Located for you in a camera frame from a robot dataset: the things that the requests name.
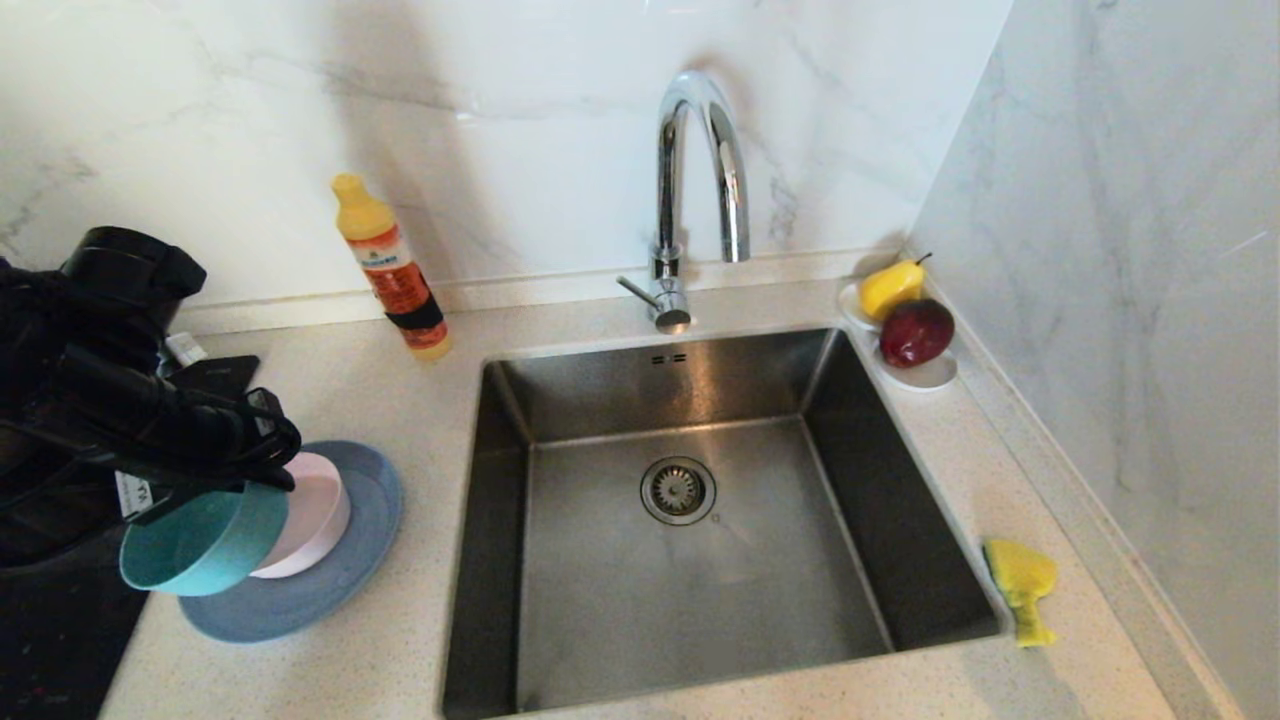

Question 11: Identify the black induction cooktop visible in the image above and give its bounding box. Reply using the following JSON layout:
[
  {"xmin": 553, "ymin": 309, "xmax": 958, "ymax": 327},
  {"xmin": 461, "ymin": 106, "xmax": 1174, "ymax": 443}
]
[{"xmin": 0, "ymin": 355, "xmax": 261, "ymax": 720}]

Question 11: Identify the dark red apple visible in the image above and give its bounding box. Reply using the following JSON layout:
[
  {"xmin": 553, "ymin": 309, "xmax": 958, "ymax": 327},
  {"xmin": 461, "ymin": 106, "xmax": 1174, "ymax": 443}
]
[{"xmin": 879, "ymin": 298, "xmax": 958, "ymax": 369}]

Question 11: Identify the yellow green sponge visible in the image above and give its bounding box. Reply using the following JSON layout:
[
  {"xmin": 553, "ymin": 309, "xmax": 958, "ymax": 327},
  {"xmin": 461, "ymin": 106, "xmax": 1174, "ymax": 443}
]
[{"xmin": 983, "ymin": 540, "xmax": 1061, "ymax": 649}]

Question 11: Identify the yellow pear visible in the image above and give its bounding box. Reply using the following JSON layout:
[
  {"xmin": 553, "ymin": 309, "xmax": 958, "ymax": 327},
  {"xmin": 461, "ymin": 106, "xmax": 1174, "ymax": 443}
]
[{"xmin": 861, "ymin": 252, "xmax": 933, "ymax": 323}]

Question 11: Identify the pink plastic bowl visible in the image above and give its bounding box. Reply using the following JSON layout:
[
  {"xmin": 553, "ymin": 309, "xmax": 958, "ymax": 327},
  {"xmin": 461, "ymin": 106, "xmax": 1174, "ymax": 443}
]
[{"xmin": 250, "ymin": 452, "xmax": 353, "ymax": 580}]

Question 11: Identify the stainless steel sink basin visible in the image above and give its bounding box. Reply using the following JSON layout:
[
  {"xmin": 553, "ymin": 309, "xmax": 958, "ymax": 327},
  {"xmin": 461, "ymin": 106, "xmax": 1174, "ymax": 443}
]
[{"xmin": 440, "ymin": 327, "xmax": 1006, "ymax": 720}]

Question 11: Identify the orange dish soap bottle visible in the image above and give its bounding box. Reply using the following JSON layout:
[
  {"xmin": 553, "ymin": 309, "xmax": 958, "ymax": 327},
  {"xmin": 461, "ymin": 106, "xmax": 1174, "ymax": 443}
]
[{"xmin": 332, "ymin": 173, "xmax": 453, "ymax": 361}]

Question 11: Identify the teal plastic bowl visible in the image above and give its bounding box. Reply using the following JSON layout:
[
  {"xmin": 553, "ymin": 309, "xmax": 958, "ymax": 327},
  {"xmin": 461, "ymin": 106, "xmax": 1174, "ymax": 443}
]
[{"xmin": 120, "ymin": 483, "xmax": 291, "ymax": 598}]

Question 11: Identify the blue round plate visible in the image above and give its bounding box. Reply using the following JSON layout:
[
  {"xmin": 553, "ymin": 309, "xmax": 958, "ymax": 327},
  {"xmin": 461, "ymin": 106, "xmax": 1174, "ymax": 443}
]
[{"xmin": 178, "ymin": 440, "xmax": 404, "ymax": 643}]

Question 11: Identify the small white fruit dish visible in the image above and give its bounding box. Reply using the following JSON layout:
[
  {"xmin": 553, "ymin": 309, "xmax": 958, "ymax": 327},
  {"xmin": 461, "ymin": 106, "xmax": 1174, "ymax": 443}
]
[{"xmin": 838, "ymin": 280, "xmax": 961, "ymax": 392}]

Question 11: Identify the metal sink drain strainer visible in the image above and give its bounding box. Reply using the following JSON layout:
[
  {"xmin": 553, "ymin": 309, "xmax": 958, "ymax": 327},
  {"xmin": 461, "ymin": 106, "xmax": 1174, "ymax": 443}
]
[{"xmin": 640, "ymin": 456, "xmax": 718, "ymax": 527}]

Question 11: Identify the chrome gooseneck faucet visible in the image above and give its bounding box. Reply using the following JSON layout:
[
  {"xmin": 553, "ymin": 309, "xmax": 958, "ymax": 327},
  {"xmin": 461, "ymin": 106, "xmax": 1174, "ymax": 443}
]
[{"xmin": 616, "ymin": 70, "xmax": 752, "ymax": 335}]

